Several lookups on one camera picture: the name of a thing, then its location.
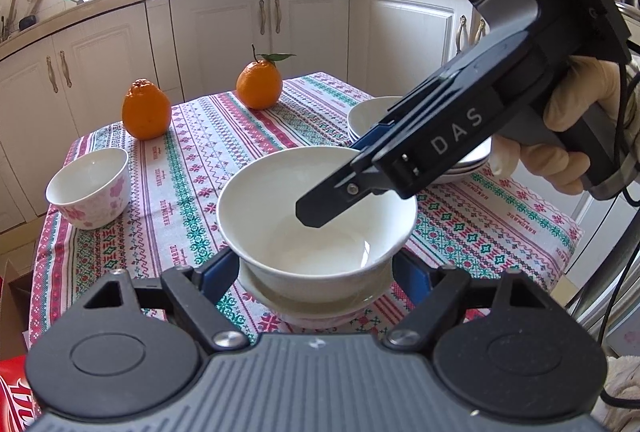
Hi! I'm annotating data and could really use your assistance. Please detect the brown cardboard box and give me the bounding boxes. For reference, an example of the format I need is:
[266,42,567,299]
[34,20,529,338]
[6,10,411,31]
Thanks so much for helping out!
[0,257,37,359]

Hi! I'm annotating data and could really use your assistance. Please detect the white saucer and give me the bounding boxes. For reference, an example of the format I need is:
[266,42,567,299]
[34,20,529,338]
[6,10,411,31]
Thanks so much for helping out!
[236,257,394,331]

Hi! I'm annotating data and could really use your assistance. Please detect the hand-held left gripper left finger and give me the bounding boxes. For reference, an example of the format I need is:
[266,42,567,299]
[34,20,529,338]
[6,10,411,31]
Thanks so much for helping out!
[55,248,249,356]

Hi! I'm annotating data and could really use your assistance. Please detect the white towel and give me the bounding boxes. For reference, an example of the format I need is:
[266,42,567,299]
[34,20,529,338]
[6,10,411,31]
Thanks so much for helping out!
[595,354,640,432]

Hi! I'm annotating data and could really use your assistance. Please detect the patterned woven tablecloth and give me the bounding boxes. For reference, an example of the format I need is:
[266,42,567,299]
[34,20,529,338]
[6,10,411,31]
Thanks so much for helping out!
[27,72,586,349]

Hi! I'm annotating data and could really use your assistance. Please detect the utensil holder with utensils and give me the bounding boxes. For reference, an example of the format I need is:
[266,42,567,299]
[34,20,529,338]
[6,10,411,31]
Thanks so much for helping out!
[0,0,46,38]

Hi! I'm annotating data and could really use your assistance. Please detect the person's right hand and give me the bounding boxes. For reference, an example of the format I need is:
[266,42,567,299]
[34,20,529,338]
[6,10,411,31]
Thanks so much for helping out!
[490,56,626,195]

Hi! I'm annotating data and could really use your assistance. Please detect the orange with green leaf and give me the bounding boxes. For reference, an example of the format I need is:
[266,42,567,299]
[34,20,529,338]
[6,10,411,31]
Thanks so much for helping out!
[236,44,297,111]

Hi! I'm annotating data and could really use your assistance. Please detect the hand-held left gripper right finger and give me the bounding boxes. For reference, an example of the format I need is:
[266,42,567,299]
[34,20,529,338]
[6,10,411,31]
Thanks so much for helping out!
[382,251,576,356]

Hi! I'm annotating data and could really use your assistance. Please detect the orange without leaf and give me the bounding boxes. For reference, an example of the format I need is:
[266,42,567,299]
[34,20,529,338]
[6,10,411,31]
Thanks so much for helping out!
[122,79,172,141]

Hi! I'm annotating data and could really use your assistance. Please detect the white kitchen cabinets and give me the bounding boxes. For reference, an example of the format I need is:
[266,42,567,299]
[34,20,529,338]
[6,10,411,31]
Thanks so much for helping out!
[0,0,501,225]

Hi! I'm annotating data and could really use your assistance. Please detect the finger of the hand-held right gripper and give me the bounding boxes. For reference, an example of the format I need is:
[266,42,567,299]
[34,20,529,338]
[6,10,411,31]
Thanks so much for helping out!
[348,121,402,155]
[295,156,389,229]

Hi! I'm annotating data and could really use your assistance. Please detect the red printed box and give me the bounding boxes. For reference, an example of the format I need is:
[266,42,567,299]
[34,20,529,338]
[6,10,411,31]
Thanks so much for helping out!
[0,358,47,432]

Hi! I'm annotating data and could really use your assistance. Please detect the white bowl with pink flowers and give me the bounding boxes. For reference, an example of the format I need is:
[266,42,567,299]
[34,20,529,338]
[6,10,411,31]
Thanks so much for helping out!
[46,148,130,231]
[216,145,418,304]

